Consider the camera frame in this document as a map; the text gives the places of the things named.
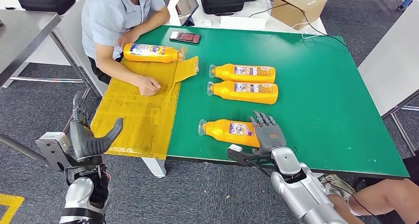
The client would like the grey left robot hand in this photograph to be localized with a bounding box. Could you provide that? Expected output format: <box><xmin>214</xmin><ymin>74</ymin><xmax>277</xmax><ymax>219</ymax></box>
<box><xmin>69</xmin><ymin>92</ymin><xmax>124</xmax><ymax>167</ymax></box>

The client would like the person's left hand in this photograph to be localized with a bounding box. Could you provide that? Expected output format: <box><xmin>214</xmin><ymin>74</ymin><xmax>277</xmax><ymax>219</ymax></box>
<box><xmin>118</xmin><ymin>29</ymin><xmax>141</xmax><ymax>49</ymax></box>

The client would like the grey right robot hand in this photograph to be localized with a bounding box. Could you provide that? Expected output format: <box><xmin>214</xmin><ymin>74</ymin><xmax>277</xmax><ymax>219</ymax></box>
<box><xmin>249</xmin><ymin>110</ymin><xmax>287</xmax><ymax>155</ymax></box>

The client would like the person's right hand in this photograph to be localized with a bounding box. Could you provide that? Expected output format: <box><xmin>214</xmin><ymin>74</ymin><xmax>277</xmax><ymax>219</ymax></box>
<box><xmin>135</xmin><ymin>76</ymin><xmax>162</xmax><ymax>97</ymax></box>

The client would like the orange detergent bottle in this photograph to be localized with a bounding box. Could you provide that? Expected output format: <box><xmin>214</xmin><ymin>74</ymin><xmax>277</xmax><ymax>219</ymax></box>
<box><xmin>209</xmin><ymin>63</ymin><xmax>276</xmax><ymax>84</ymax></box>
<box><xmin>206</xmin><ymin>81</ymin><xmax>279</xmax><ymax>105</ymax></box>
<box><xmin>123</xmin><ymin>43</ymin><xmax>187</xmax><ymax>64</ymax></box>
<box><xmin>198</xmin><ymin>118</ymin><xmax>261</xmax><ymax>148</ymax></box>

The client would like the person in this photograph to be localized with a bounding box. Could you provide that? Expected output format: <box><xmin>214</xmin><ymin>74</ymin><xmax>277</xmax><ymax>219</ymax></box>
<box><xmin>81</xmin><ymin>0</ymin><xmax>171</xmax><ymax>97</ymax></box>
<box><xmin>327</xmin><ymin>153</ymin><xmax>419</xmax><ymax>224</ymax></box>

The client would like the yellow taped cardboard sheet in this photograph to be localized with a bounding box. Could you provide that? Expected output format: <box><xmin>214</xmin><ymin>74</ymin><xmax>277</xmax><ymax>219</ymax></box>
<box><xmin>90</xmin><ymin>56</ymin><xmax>200</xmax><ymax>160</ymax></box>

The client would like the smartphone with red case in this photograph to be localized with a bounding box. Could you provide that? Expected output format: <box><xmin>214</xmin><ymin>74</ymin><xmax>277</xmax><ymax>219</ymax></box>
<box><xmin>169</xmin><ymin>31</ymin><xmax>202</xmax><ymax>45</ymax></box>

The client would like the pale grey table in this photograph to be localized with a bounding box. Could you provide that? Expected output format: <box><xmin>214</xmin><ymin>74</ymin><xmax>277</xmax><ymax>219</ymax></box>
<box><xmin>0</xmin><ymin>0</ymin><xmax>109</xmax><ymax>97</ymax></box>
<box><xmin>357</xmin><ymin>0</ymin><xmax>419</xmax><ymax>156</ymax></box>

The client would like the tablet on stand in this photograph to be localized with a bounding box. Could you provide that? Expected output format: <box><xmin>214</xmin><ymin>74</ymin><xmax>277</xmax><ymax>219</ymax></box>
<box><xmin>175</xmin><ymin>0</ymin><xmax>200</xmax><ymax>27</ymax></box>

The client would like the white table leg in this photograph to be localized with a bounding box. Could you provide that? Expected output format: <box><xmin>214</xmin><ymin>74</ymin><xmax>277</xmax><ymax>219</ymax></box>
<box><xmin>141</xmin><ymin>157</ymin><xmax>167</xmax><ymax>179</ymax></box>

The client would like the white sneaker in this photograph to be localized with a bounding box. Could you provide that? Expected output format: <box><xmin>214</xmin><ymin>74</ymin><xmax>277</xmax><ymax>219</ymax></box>
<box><xmin>319</xmin><ymin>174</ymin><xmax>356</xmax><ymax>204</ymax></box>

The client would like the yellow floor tape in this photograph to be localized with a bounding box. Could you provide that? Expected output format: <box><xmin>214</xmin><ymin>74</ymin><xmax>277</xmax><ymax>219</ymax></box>
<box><xmin>0</xmin><ymin>193</ymin><xmax>25</xmax><ymax>224</ymax></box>

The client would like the stainless steel table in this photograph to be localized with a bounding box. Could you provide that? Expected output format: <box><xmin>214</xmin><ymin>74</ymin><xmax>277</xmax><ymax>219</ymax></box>
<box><xmin>0</xmin><ymin>9</ymin><xmax>102</xmax><ymax>166</ymax></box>

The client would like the white desk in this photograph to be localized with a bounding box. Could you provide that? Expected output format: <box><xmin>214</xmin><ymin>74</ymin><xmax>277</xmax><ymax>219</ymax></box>
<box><xmin>165</xmin><ymin>0</ymin><xmax>328</xmax><ymax>35</ymax></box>

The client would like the brown cardboard box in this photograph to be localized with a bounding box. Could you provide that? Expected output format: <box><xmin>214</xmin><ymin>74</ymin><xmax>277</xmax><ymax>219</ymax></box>
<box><xmin>270</xmin><ymin>0</ymin><xmax>328</xmax><ymax>31</ymax></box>

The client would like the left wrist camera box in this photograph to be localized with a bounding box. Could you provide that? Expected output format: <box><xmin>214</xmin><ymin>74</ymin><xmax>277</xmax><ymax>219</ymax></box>
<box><xmin>35</xmin><ymin>132</ymin><xmax>72</xmax><ymax>173</ymax></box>

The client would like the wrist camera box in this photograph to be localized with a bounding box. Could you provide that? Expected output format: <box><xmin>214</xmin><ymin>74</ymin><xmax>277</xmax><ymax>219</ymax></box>
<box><xmin>226</xmin><ymin>144</ymin><xmax>262</xmax><ymax>167</ymax></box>
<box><xmin>35</xmin><ymin>132</ymin><xmax>72</xmax><ymax>173</ymax></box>

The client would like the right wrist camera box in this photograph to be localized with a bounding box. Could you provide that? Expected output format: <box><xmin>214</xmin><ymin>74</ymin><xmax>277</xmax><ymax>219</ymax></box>
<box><xmin>226</xmin><ymin>144</ymin><xmax>262</xmax><ymax>167</ymax></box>

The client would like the white cable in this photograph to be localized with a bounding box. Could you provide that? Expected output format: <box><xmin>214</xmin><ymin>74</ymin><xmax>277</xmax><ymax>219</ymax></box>
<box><xmin>291</xmin><ymin>21</ymin><xmax>323</xmax><ymax>40</ymax></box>

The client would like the black cable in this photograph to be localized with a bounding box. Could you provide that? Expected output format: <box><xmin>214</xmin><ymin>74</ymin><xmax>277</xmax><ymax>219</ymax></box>
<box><xmin>248</xmin><ymin>1</ymin><xmax>351</xmax><ymax>51</ymax></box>

